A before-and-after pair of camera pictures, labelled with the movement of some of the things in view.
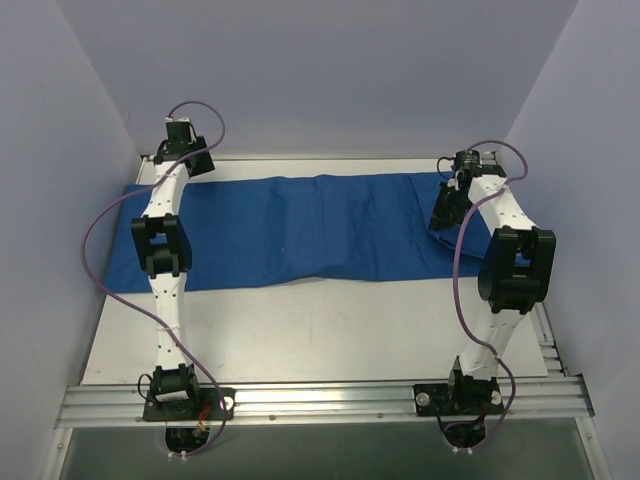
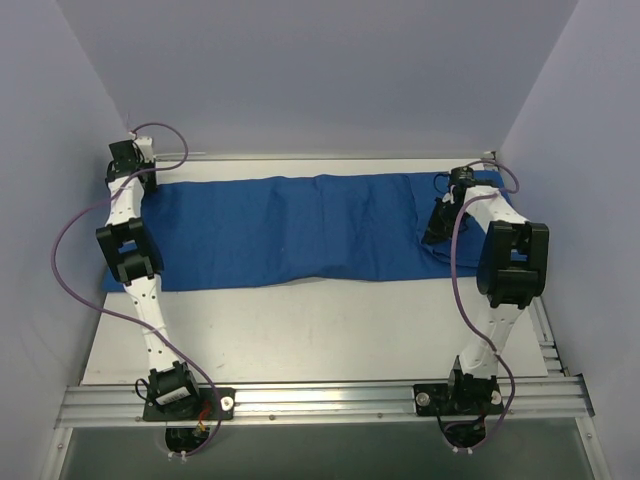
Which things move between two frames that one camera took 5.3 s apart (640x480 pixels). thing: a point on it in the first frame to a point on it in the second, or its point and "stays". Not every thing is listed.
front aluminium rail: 325,401 stays
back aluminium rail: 320,157 stays
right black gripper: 446,211 to 440,223
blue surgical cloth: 371,227 stays
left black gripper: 201,162 to 148,176
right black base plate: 467,398 stays
